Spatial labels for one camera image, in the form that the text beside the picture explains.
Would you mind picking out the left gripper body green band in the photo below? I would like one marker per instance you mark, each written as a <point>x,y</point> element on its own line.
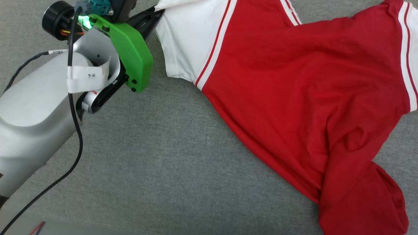
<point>130,52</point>

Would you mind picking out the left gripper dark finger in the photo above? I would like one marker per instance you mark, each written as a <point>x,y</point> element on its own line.
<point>147,21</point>

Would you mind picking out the red and white garment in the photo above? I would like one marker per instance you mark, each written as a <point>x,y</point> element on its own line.
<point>294,98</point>

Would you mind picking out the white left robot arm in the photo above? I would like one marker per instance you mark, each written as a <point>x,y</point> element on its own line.
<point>36,111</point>

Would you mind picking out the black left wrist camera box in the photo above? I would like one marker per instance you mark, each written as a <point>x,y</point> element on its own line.
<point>124,8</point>

